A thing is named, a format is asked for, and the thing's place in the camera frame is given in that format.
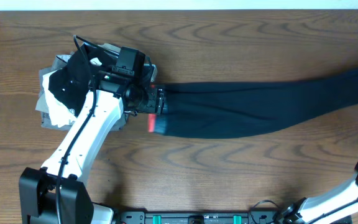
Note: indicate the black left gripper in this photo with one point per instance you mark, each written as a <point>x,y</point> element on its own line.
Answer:
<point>156,101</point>

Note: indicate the black leggings with red waistband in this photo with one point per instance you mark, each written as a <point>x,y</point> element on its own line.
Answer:
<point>213,110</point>

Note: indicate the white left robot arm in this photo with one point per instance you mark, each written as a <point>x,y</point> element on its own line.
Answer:
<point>56,192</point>

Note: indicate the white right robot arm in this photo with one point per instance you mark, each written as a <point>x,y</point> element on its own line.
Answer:
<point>332,206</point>

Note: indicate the black polo shirt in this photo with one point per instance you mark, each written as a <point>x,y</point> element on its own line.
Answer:
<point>69,85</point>

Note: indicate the white t-shirt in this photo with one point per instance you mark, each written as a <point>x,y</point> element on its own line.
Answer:
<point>56,107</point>

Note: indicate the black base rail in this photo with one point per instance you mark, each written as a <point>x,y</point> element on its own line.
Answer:
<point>191,217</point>

